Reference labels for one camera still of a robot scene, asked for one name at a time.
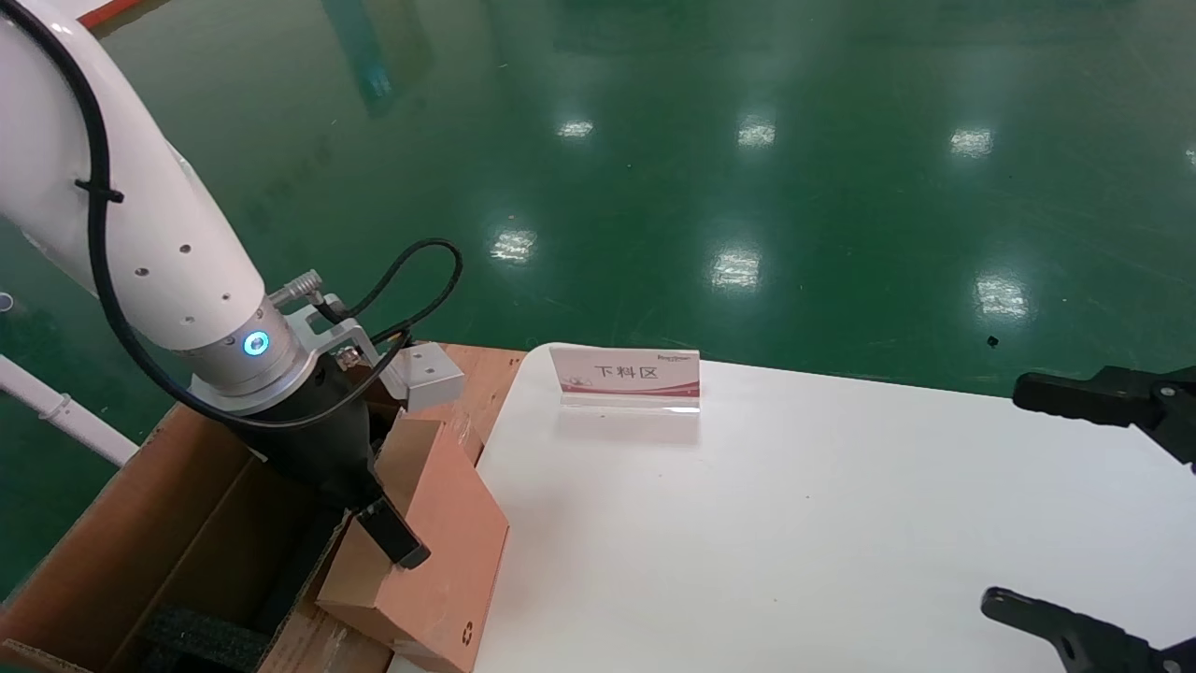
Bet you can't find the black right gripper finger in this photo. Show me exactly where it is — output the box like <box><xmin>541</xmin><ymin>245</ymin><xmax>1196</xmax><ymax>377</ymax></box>
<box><xmin>1014</xmin><ymin>365</ymin><xmax>1196</xmax><ymax>465</ymax></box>
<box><xmin>981</xmin><ymin>587</ymin><xmax>1196</xmax><ymax>673</ymax></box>

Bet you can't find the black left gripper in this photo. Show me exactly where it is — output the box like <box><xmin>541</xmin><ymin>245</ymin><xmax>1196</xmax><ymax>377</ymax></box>
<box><xmin>227</xmin><ymin>369</ymin><xmax>432</xmax><ymax>569</ymax></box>

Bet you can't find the small cardboard box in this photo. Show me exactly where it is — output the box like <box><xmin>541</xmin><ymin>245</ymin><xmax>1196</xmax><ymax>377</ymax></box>
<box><xmin>316</xmin><ymin>418</ymin><xmax>511</xmax><ymax>673</ymax></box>

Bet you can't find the large open cardboard box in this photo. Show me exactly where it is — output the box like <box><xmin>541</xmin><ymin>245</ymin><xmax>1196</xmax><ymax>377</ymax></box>
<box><xmin>0</xmin><ymin>344</ymin><xmax>524</xmax><ymax>673</ymax></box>

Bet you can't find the black foam pad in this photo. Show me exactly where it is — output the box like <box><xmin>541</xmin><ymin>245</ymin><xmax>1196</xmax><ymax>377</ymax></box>
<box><xmin>140</xmin><ymin>606</ymin><xmax>272</xmax><ymax>673</ymax></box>

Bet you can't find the acrylic sign with red stripe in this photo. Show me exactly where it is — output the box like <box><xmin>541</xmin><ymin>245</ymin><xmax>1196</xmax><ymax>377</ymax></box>
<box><xmin>549</xmin><ymin>344</ymin><xmax>702</xmax><ymax>417</ymax></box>

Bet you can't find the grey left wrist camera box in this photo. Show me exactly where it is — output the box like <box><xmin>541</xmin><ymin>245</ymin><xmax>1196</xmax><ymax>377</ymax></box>
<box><xmin>304</xmin><ymin>313</ymin><xmax>465</xmax><ymax>413</ymax></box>

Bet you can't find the black looped cable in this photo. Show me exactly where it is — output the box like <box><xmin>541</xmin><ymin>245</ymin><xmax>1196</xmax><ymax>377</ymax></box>
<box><xmin>313</xmin><ymin>238</ymin><xmax>465</xmax><ymax>354</ymax></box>

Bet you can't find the white tubular frame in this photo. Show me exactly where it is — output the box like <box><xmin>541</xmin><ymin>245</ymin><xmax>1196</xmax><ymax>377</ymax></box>
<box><xmin>0</xmin><ymin>355</ymin><xmax>141</xmax><ymax>466</ymax></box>

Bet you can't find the black cable with yellow tag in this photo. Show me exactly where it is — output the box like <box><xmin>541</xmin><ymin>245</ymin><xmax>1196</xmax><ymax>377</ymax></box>
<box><xmin>0</xmin><ymin>0</ymin><xmax>417</xmax><ymax>432</ymax></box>

